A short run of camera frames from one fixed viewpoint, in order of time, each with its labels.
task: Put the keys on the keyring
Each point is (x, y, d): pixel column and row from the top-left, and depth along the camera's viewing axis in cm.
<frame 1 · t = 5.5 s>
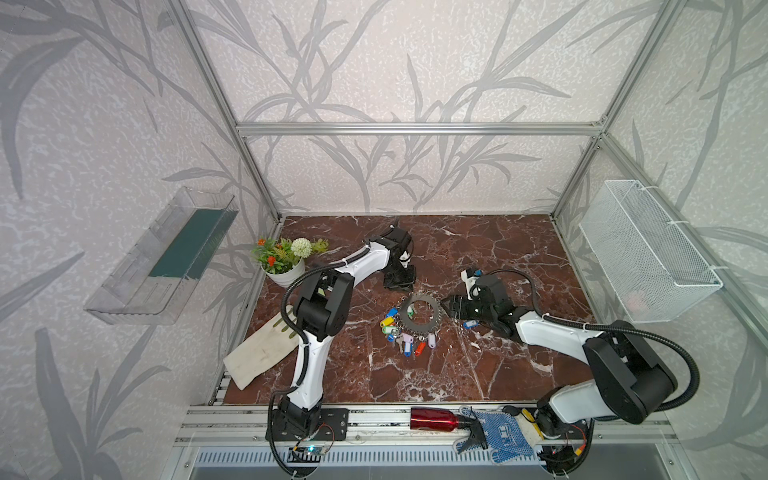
left hand: (417, 280, 96), fingers closed
right hand: (449, 294, 91), fingers open
potted artificial flower plant: (284, 261, 91), point 14 cm above the table
key with blue tag: (471, 324, 92), on the table

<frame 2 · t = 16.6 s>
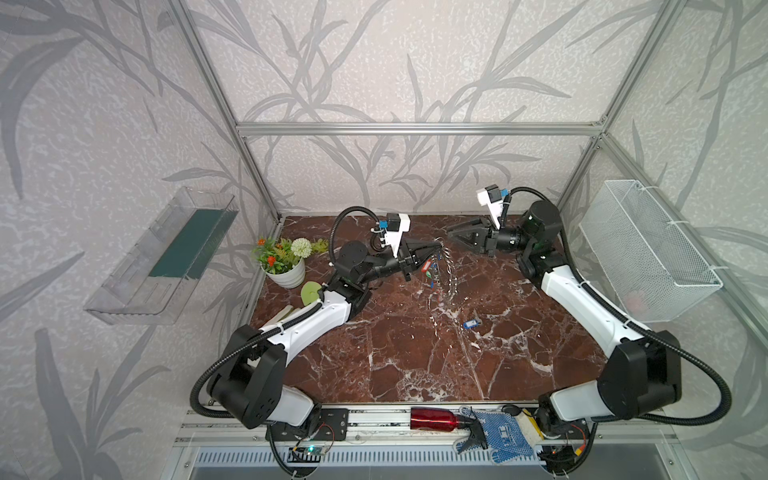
left hand: (441, 243, 66), fingers closed
right hand: (451, 229, 67), fingers open
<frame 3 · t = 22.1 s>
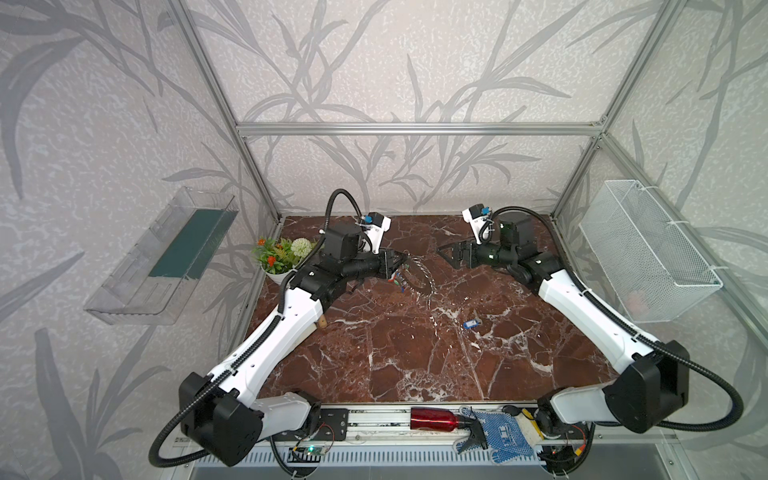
left hand: (411, 250, 71), fingers closed
right hand: (449, 237, 77), fingers open
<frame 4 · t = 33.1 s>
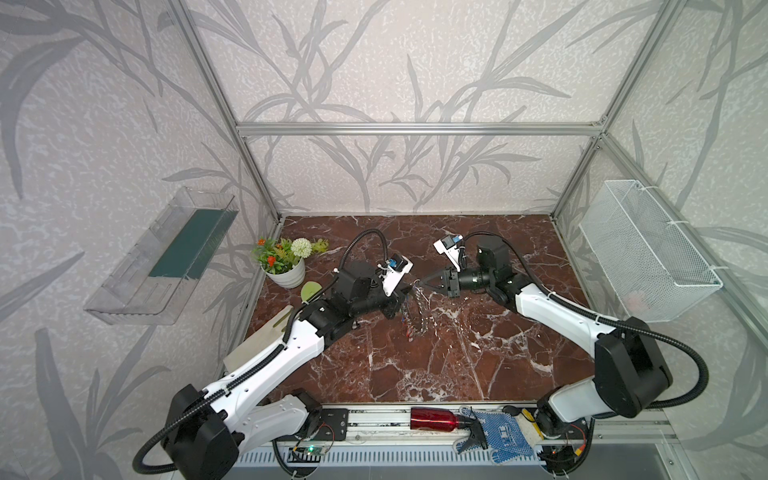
left hand: (414, 280, 74), fingers closed
right hand: (423, 275, 76), fingers closed
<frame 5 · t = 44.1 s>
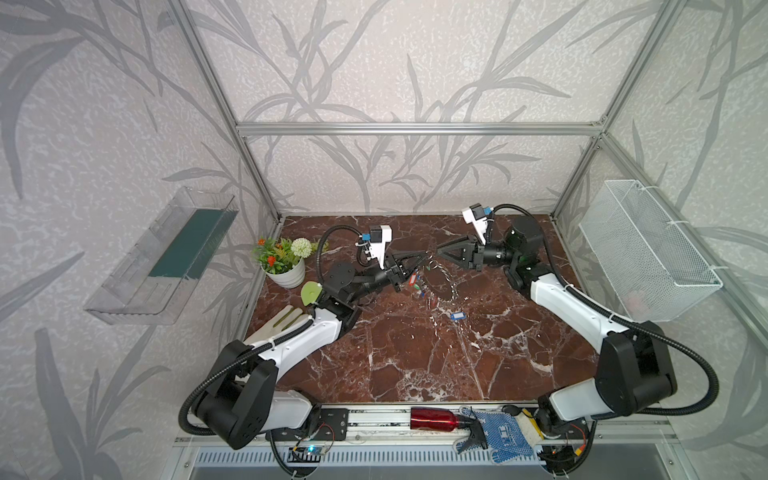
left hand: (428, 252, 67), fingers closed
right hand: (440, 246, 71), fingers open
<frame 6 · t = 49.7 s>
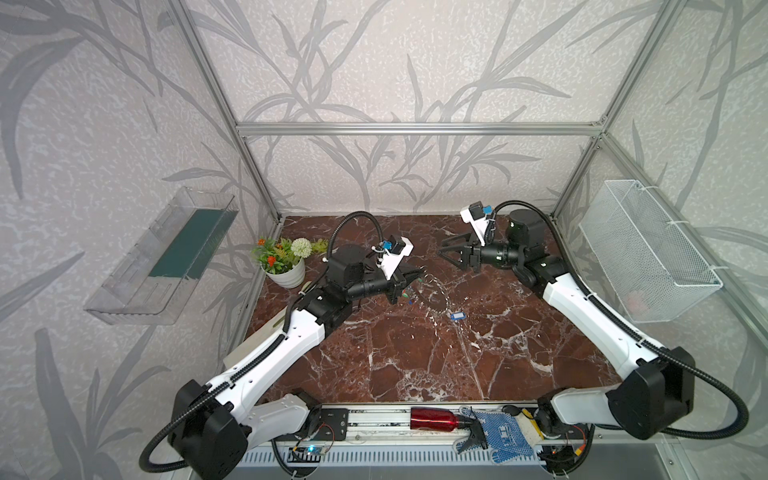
left hand: (424, 265, 68), fingers closed
right hand: (443, 239, 71), fingers open
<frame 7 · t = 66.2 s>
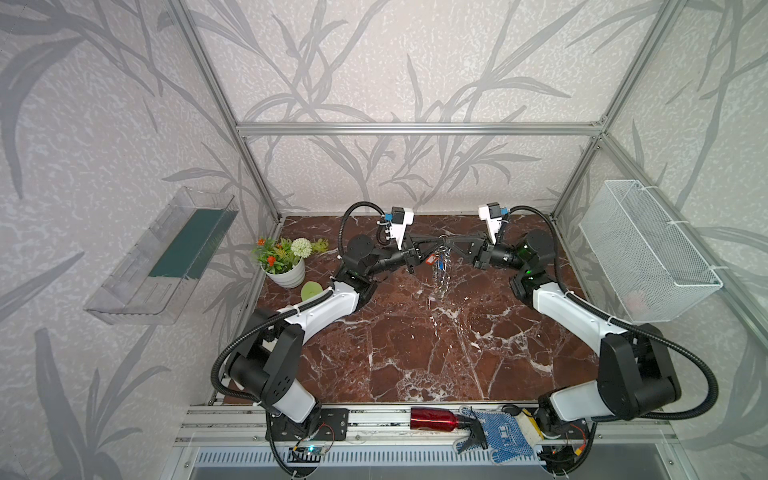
left hand: (445, 239, 68), fingers closed
right hand: (448, 238, 70), fingers closed
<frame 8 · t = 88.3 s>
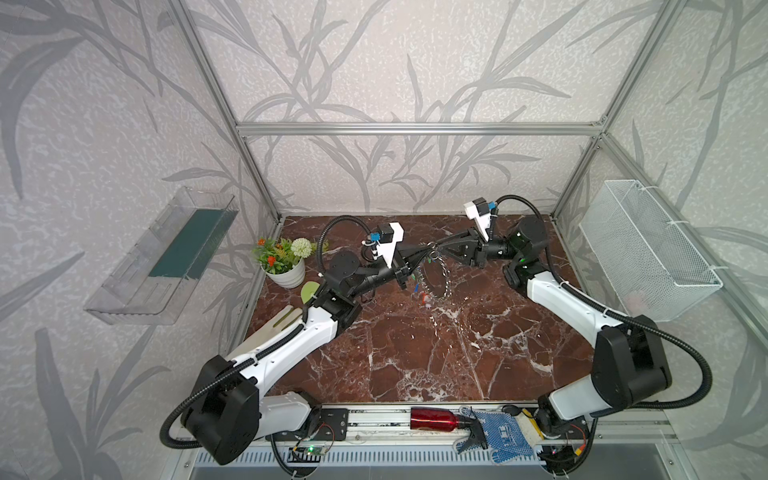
left hand: (432, 244, 65), fingers closed
right hand: (441, 242, 68), fingers closed
